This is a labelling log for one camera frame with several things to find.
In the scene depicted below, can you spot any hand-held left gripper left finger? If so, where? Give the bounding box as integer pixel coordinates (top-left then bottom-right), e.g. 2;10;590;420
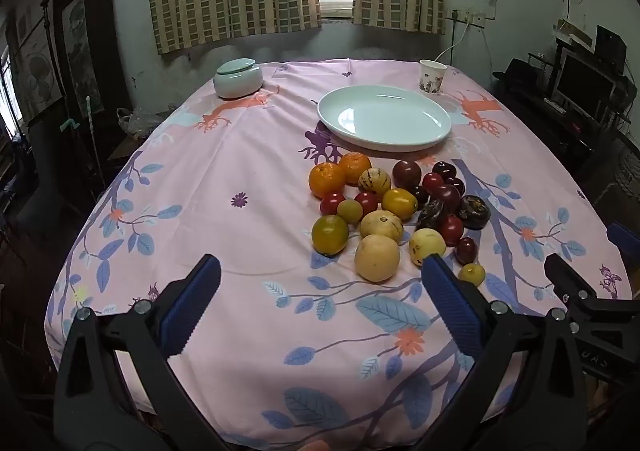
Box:
52;253;236;451

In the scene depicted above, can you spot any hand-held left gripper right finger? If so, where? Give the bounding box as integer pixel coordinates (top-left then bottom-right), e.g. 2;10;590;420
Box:
410;253;586;451

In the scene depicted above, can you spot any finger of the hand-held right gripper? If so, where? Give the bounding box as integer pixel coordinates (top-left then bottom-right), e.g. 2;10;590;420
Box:
606;222;640;262
544;253;640;333

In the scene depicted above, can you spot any spotted yellow fruit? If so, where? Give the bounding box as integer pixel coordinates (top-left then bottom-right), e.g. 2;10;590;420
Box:
409;228;447;267

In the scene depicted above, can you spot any large pale pepino melon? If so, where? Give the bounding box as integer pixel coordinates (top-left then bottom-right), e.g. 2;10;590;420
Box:
355;234;401;283

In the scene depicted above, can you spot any dark water chestnut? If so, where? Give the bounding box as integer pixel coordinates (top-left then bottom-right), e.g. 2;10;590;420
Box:
458;194;492;231
415;200;448;233

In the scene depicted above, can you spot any pale yellow pepino melon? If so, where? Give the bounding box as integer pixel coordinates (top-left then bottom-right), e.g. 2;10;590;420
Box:
359;210;404;244

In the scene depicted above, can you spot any dark purple-red plum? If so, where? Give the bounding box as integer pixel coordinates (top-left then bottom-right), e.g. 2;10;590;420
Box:
433;184;462;214

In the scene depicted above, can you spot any yellow tomato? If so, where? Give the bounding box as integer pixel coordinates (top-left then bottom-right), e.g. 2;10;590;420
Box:
381;188;419;222

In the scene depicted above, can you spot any large dark brown tomato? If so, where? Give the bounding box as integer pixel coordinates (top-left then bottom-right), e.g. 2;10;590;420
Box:
391;160;423;189

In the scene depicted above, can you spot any green-yellow tomato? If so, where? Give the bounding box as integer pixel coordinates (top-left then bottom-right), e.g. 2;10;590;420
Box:
311;214;350;257

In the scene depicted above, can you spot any purple striped pepino melon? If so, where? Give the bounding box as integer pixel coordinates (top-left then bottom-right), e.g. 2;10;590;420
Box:
358;168;392;196

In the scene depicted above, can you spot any orange mandarin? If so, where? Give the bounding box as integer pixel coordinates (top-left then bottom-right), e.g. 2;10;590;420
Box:
339;152;373;185
308;162;347;199

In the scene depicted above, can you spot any white oval plate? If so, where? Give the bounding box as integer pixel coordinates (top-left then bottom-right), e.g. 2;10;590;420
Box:
316;85;452;153

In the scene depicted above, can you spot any pink floral tablecloth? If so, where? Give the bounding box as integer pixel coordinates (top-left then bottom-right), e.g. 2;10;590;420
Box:
44;58;632;432

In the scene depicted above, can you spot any black desk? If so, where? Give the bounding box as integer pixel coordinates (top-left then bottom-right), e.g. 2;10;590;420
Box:
492;76;640;172

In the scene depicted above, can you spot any computer monitor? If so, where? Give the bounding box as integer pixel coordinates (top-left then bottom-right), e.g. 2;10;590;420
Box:
552;51;616;119

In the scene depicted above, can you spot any clear plastic bag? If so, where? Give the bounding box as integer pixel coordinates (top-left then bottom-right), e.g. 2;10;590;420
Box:
116;107;163;138

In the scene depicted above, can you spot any white mop stick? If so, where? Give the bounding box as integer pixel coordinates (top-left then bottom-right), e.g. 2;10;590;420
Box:
86;96;106;187

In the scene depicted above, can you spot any black speaker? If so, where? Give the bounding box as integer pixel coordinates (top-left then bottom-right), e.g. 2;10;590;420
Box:
595;25;627;67

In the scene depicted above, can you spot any black hat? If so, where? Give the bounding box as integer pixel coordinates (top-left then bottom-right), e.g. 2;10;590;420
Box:
492;58;541;87

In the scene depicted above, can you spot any floral paper cup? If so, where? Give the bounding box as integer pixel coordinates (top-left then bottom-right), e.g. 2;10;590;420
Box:
419;59;447;96

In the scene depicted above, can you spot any pale green lidded jar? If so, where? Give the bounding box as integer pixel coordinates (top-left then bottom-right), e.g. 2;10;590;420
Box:
213;58;264;100

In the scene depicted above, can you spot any white power cable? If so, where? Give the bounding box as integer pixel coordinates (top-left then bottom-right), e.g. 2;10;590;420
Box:
434;20;471;64

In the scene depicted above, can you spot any white wall socket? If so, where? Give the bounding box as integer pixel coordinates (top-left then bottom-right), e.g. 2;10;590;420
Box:
452;8;487;27

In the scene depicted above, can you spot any dark framed wall picture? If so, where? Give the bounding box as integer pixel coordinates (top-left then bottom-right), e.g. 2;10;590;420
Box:
52;0;133;122

